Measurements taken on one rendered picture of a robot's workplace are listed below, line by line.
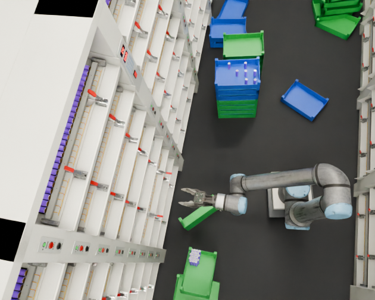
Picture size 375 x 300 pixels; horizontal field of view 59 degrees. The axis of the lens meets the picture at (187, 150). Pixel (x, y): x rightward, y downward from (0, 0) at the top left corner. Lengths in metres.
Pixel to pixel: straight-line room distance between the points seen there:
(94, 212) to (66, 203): 0.20
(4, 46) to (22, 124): 0.28
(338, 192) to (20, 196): 1.29
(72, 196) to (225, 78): 1.53
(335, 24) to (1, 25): 2.71
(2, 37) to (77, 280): 0.84
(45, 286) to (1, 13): 0.85
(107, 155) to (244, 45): 1.67
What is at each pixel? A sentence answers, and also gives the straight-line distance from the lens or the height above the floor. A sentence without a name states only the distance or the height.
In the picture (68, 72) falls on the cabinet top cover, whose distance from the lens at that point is 1.01.
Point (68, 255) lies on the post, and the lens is 1.14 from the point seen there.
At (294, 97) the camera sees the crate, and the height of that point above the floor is 0.00.
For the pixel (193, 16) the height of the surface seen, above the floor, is 0.55.
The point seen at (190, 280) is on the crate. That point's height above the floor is 0.08.
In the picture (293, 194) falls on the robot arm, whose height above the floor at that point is 0.38.
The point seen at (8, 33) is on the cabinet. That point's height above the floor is 1.76.
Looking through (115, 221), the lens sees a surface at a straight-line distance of 1.49.
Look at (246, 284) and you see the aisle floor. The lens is 2.52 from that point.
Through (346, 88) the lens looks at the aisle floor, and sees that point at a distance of 3.00.
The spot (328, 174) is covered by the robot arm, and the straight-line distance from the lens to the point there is 1.68.
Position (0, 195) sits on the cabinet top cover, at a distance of 0.97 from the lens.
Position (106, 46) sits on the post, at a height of 1.62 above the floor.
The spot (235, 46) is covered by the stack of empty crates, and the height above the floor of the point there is 0.32.
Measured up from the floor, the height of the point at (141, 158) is 0.93.
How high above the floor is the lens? 2.52
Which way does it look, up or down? 70 degrees down
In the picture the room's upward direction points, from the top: 23 degrees counter-clockwise
